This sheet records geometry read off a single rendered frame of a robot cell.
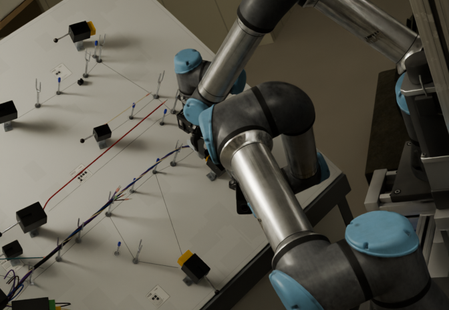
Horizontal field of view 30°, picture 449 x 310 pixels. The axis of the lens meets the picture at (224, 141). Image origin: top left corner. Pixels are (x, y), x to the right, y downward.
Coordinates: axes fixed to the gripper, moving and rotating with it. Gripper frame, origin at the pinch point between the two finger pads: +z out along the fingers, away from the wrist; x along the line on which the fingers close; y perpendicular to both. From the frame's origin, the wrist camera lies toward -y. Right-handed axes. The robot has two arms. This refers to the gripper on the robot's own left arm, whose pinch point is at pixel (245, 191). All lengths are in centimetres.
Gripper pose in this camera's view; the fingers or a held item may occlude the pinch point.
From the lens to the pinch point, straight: 242.1
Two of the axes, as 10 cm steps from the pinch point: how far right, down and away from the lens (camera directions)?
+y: 0.2, -9.7, 2.6
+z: 0.5, 2.6, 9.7
